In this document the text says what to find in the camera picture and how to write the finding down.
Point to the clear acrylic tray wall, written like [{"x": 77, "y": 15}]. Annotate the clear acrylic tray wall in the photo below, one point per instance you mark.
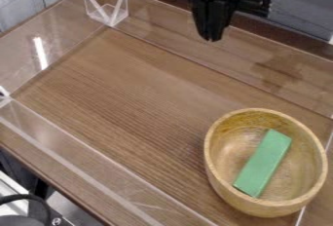
[{"x": 105, "y": 107}]

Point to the clear acrylic corner bracket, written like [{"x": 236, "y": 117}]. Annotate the clear acrylic corner bracket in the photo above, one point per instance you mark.
[{"x": 108, "y": 14}]

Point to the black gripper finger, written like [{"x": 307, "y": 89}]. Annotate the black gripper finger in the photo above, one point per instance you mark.
[
  {"x": 220, "y": 18},
  {"x": 199, "y": 15}
]

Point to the green rectangular block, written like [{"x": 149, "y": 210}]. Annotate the green rectangular block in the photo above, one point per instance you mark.
[{"x": 262, "y": 164}]

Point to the brown wooden bowl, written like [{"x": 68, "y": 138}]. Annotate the brown wooden bowl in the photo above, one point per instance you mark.
[{"x": 230, "y": 143}]

